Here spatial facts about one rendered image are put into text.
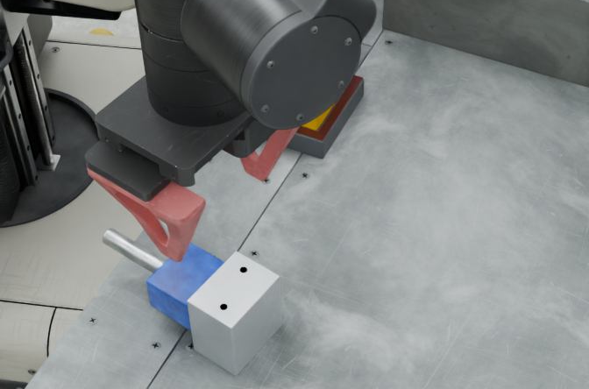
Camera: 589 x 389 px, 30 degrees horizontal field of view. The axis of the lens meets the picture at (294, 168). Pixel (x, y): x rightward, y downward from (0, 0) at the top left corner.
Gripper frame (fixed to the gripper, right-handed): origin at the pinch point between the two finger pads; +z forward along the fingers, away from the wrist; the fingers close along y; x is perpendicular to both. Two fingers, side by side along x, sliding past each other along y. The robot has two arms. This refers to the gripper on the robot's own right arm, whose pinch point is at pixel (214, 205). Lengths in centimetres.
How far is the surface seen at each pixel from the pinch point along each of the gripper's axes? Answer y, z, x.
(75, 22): 82, 92, 112
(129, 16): 90, 92, 105
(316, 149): 16.6, 11.5, 4.5
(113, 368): -6.6, 12.7, 4.1
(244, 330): -1.2, 8.9, -2.7
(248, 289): 0.5, 7.2, -1.7
